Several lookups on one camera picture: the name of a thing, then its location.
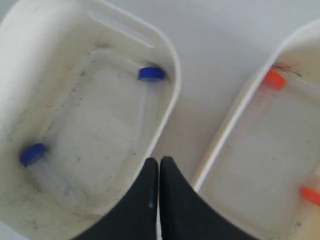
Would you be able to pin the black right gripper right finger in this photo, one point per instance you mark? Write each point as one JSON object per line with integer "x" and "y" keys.
{"x": 184, "y": 215}

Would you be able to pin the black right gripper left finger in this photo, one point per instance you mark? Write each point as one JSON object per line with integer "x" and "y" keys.
{"x": 134, "y": 217}

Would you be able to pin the blue-capped clear tube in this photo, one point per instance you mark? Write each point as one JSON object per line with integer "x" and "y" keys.
{"x": 38, "y": 160}
{"x": 152, "y": 77}

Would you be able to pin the orange-capped clear tube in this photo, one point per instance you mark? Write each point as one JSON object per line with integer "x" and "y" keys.
{"x": 310, "y": 190}
{"x": 272, "y": 83}

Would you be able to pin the cream plastic bin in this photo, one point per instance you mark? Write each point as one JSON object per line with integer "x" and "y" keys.
{"x": 253, "y": 169}
{"x": 69, "y": 79}

